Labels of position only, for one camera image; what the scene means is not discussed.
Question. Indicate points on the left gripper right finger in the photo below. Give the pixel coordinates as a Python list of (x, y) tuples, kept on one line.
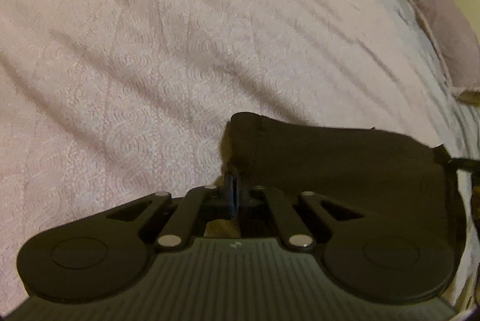
[(264, 211)]

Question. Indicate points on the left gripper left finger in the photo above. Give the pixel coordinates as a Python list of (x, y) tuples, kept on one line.
[(200, 206)]

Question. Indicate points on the dark brown garment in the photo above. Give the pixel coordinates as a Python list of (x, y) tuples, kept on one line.
[(385, 173)]

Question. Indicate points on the mauve pillow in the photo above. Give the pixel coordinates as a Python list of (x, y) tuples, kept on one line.
[(455, 44)]

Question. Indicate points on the pink and blue bedspread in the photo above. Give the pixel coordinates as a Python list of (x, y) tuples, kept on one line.
[(105, 101)]

